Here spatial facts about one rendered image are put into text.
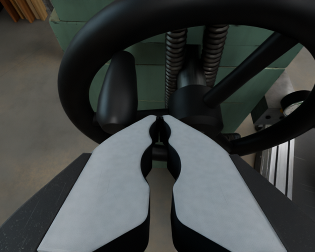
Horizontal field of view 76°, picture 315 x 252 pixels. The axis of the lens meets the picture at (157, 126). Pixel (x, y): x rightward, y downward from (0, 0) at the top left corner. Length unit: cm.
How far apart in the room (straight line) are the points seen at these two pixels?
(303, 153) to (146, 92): 78
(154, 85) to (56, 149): 83
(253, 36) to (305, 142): 87
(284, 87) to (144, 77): 35
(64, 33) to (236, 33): 27
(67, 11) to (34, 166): 94
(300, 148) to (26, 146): 132
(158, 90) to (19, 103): 109
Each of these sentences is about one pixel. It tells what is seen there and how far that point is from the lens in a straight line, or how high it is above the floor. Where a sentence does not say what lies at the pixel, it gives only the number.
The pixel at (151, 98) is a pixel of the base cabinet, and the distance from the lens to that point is 51.
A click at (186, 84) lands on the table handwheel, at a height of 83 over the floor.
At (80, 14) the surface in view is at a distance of 38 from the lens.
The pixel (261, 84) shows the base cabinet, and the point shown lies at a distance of 51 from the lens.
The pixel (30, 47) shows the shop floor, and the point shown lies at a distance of 176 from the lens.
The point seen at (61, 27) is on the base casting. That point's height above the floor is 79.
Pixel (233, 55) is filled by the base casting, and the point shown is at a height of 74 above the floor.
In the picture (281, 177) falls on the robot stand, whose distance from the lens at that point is 95.
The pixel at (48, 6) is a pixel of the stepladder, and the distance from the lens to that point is 140.
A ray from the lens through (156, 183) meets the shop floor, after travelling 103.
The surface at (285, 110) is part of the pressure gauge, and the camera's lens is 51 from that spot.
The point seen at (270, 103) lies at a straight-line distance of 55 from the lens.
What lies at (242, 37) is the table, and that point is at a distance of 27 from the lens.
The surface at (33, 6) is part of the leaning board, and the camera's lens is 193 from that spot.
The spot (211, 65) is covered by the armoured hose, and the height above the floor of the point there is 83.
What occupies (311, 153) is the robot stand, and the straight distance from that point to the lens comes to 109.
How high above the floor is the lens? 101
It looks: 62 degrees down
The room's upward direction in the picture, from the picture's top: 3 degrees clockwise
